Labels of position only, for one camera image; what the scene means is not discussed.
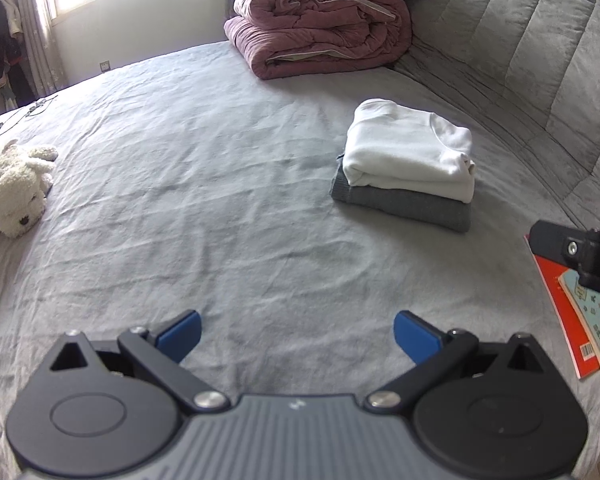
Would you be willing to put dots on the white plush dog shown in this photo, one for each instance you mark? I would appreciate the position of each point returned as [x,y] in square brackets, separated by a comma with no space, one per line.
[15,190]

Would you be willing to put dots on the wall outlet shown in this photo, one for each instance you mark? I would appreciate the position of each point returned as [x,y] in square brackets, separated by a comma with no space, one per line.
[105,65]

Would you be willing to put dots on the grey padded headboard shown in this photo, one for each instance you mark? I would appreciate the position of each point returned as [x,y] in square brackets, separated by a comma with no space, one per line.
[520,60]

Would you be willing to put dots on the illustrated book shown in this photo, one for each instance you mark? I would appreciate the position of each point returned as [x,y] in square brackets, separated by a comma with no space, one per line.
[597,325]

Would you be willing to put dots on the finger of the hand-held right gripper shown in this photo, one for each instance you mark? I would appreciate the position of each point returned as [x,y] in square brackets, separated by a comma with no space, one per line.
[555,240]

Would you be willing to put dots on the white printed sweatshirt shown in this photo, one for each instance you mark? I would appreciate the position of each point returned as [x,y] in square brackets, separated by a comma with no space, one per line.
[400,155]

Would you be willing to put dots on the pink folded quilt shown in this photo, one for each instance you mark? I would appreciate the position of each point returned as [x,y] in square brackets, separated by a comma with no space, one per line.
[320,25]

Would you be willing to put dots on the red book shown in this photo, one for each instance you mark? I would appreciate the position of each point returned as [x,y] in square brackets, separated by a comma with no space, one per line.
[555,305]

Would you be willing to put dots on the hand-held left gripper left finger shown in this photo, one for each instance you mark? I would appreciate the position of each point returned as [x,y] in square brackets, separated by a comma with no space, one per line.
[182,337]

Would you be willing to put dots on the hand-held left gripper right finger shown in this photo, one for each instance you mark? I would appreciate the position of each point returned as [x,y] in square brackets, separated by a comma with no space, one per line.
[417,340]

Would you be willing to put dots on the light hanging garment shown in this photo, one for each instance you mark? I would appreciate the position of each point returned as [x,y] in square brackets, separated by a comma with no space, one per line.
[10,12]

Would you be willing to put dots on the grey bed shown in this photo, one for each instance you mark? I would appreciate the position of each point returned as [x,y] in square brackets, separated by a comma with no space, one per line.
[205,185]

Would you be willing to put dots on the grey patterned curtain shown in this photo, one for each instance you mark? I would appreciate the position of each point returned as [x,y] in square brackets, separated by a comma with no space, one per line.
[37,35]

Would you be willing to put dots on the grey folded sweater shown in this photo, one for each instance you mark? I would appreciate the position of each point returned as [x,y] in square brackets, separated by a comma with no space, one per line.
[405,207]

